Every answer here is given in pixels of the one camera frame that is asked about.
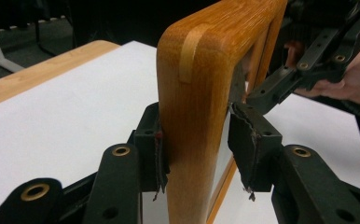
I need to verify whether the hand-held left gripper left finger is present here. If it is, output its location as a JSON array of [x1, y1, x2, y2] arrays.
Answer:
[[133, 102, 171, 193]]

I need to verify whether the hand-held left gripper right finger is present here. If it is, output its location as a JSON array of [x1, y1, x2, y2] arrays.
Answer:
[[227, 103, 284, 202]]

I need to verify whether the orange wooden frame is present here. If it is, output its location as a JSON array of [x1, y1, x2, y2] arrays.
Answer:
[[156, 0, 289, 224]]

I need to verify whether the white table mat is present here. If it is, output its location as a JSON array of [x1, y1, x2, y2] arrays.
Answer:
[[0, 40, 360, 224]]

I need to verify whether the thin black stand leg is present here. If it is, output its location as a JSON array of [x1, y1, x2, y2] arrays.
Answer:
[[33, 17, 76, 58]]

